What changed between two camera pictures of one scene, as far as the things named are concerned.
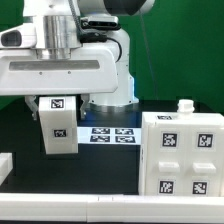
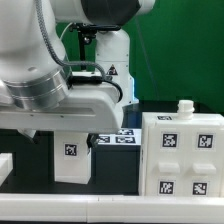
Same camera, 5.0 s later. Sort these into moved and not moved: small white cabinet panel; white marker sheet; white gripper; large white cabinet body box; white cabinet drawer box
Moved: white cabinet drawer box; white gripper
Not moved: white marker sheet; small white cabinet panel; large white cabinet body box
